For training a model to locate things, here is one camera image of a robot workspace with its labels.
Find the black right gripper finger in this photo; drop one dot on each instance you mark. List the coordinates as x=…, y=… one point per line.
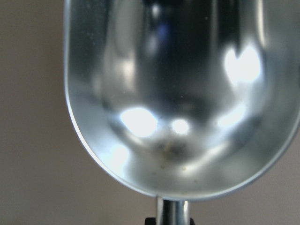
x=152, y=221

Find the stainless steel ice scoop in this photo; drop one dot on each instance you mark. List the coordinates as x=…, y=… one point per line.
x=183, y=100

